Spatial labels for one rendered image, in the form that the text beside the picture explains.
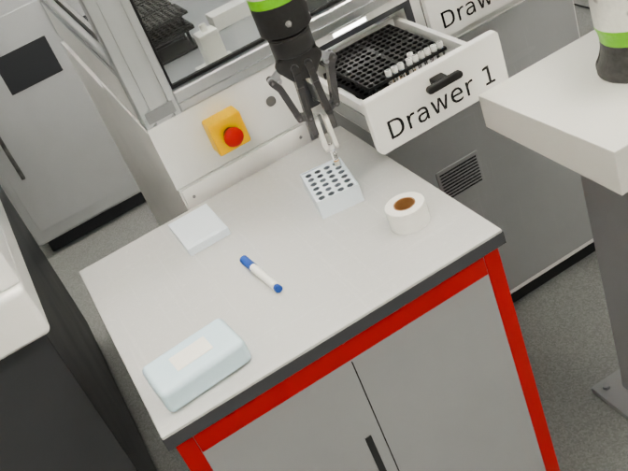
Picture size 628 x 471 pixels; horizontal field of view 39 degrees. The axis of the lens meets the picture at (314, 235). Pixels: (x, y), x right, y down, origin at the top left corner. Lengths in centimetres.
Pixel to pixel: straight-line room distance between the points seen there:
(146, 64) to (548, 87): 74
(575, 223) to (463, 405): 95
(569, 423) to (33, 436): 117
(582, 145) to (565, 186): 89
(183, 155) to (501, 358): 74
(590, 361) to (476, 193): 49
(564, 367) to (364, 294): 96
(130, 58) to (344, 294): 63
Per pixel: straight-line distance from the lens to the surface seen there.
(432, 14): 197
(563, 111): 158
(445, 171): 213
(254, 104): 185
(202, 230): 173
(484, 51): 170
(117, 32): 173
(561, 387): 224
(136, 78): 176
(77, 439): 185
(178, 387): 136
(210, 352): 138
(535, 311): 245
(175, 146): 182
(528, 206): 233
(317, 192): 165
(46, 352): 173
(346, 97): 172
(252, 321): 147
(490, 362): 161
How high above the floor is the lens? 162
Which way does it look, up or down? 32 degrees down
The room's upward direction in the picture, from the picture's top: 23 degrees counter-clockwise
